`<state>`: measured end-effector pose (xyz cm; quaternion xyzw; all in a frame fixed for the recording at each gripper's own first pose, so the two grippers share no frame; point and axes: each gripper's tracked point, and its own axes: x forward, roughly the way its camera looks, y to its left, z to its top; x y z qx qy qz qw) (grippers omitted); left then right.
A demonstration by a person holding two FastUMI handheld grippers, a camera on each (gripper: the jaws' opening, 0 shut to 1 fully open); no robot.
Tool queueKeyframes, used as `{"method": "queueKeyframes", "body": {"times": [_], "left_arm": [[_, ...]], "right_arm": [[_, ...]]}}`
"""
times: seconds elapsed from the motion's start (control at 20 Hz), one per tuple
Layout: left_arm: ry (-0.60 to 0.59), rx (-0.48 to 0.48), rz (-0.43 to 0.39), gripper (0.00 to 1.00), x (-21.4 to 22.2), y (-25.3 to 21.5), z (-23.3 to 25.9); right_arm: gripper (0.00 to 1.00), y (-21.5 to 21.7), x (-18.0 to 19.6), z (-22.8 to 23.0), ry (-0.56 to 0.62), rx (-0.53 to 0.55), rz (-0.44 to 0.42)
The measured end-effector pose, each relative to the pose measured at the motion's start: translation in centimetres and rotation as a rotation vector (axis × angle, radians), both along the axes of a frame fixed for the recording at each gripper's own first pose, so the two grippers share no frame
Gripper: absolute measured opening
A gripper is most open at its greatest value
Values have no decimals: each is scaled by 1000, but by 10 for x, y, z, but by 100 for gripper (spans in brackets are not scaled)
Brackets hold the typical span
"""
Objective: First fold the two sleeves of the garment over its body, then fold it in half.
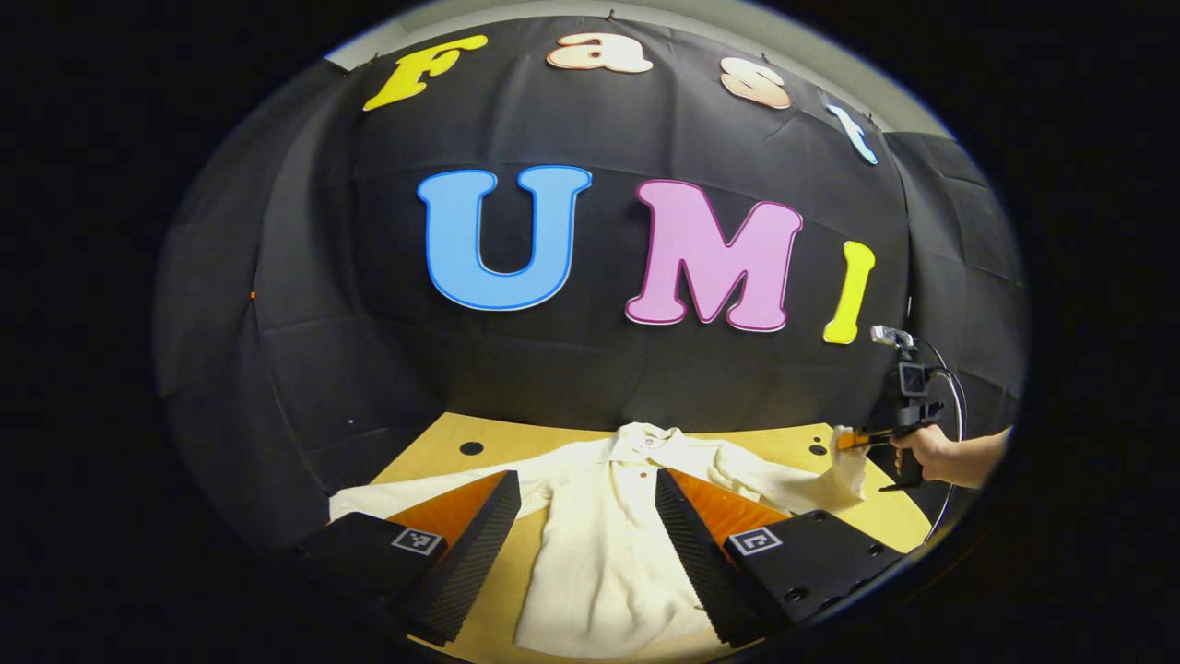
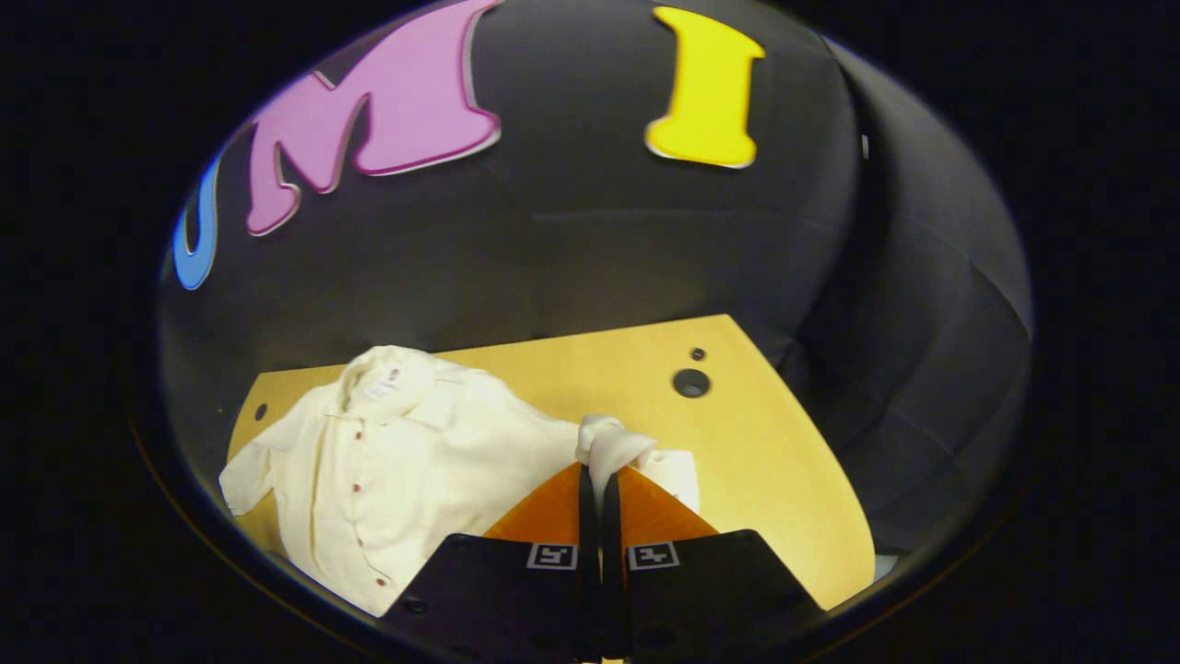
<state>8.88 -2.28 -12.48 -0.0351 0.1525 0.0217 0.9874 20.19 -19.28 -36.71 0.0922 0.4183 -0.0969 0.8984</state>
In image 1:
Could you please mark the cream button shirt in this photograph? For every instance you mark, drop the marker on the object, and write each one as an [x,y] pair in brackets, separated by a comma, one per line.
[608,553]

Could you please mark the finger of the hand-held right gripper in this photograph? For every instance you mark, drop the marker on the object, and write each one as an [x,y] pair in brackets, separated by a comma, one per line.
[867,440]

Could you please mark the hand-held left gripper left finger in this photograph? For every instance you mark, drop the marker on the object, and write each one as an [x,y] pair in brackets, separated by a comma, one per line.
[470,563]

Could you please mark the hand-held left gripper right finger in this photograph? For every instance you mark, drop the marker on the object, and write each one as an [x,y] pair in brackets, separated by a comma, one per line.
[705,563]

